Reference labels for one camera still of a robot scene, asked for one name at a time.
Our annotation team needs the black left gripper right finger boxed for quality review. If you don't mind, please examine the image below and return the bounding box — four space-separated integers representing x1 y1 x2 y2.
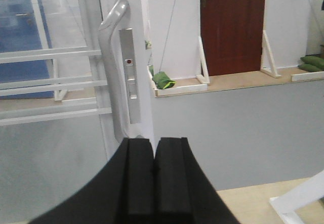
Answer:
154 137 239 223

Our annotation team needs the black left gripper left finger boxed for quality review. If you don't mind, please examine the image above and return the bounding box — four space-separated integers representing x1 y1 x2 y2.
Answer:
31 138 154 223

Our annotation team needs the white framed sliding glass door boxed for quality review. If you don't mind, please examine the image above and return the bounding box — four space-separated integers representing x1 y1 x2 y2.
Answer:
1 0 153 156

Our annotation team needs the grey metal door handle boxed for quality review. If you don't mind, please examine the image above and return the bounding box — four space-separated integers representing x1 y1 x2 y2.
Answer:
98 0 129 142

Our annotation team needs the white brace left of door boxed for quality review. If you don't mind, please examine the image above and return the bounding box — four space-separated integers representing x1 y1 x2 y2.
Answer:
196 36 210 85

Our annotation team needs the white brace of door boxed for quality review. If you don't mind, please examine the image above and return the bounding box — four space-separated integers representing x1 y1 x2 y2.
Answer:
260 30 281 79
196 36 210 85

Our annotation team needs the silver door lock plate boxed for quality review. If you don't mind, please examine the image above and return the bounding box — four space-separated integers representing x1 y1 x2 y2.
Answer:
119 28 141 124

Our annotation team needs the white brace right of door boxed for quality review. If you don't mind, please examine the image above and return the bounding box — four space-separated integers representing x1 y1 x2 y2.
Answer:
260 30 281 79

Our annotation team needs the brown wooden door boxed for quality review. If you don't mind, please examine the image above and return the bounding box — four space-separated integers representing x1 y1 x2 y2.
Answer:
200 0 265 76

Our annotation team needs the green sandbag with yellow stripe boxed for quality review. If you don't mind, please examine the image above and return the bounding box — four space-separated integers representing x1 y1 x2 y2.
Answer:
152 71 176 90

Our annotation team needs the pair of green sandbags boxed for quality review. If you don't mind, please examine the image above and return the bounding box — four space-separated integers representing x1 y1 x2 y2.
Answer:
298 56 323 72

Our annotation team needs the white wooden base frame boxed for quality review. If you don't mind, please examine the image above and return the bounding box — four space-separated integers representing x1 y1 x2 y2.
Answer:
147 65 208 97

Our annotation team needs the white triangular support bracket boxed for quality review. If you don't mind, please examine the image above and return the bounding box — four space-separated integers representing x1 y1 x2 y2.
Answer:
269 170 323 224

